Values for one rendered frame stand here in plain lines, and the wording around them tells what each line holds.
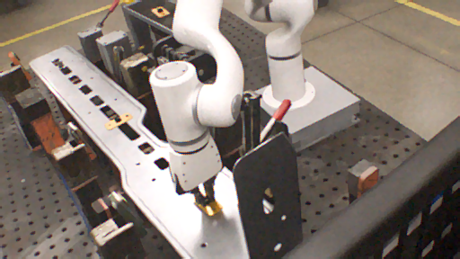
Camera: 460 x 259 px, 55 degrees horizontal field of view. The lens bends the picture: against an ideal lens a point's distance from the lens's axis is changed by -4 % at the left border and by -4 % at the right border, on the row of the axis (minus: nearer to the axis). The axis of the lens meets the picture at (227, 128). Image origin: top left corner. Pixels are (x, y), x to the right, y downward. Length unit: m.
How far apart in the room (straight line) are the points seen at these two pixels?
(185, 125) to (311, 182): 0.72
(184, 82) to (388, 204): 0.58
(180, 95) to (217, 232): 0.32
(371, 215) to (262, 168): 0.41
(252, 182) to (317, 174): 0.86
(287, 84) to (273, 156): 0.95
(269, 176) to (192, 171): 0.28
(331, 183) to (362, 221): 1.22
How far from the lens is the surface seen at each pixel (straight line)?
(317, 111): 1.60
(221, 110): 0.79
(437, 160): 0.30
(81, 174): 1.31
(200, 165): 0.93
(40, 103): 1.61
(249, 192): 0.67
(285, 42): 1.51
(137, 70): 1.50
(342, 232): 0.25
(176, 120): 0.83
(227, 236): 0.97
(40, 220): 1.65
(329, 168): 1.52
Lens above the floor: 1.74
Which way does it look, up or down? 37 degrees down
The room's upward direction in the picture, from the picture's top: 11 degrees counter-clockwise
